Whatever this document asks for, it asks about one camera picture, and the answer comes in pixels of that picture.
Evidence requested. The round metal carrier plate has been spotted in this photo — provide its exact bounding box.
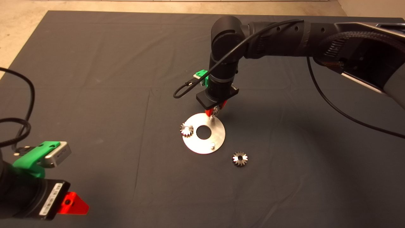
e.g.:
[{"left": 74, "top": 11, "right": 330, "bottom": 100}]
[{"left": 182, "top": 113, "right": 226, "bottom": 155}]

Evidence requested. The dark grey table cloth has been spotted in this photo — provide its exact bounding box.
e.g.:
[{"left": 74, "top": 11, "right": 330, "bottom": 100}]
[{"left": 0, "top": 11, "right": 405, "bottom": 228}]

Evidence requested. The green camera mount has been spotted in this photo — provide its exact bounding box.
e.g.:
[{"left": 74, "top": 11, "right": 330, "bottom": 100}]
[
  {"left": 13, "top": 141, "right": 60, "bottom": 178},
  {"left": 196, "top": 70, "right": 210, "bottom": 88}
]

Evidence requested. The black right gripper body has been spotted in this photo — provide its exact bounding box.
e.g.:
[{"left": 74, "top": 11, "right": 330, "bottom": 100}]
[{"left": 196, "top": 83, "right": 240, "bottom": 111}]

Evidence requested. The thick black braided cable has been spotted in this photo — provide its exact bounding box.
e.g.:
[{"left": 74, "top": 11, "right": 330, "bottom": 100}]
[
  {"left": 316, "top": 31, "right": 405, "bottom": 67},
  {"left": 0, "top": 118, "right": 31, "bottom": 148}
]

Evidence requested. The green right camera mount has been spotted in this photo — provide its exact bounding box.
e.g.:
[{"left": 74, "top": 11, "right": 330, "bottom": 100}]
[{"left": 196, "top": 70, "right": 210, "bottom": 88}]

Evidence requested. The green left camera mount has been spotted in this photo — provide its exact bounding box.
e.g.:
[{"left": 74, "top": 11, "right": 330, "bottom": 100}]
[{"left": 13, "top": 141, "right": 60, "bottom": 178}]

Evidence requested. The thin black left camera cable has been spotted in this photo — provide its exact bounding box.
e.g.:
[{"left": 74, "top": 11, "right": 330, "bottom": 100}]
[{"left": 0, "top": 67, "right": 35, "bottom": 153}]

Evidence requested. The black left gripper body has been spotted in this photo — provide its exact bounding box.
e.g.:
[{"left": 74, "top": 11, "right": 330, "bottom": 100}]
[{"left": 0, "top": 180, "right": 71, "bottom": 220}]

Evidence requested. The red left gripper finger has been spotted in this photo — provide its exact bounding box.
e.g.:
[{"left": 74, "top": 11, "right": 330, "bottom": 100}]
[{"left": 60, "top": 192, "right": 90, "bottom": 215}]

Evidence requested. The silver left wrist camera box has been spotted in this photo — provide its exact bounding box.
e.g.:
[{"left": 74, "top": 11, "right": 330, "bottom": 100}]
[{"left": 44, "top": 141, "right": 72, "bottom": 168}]

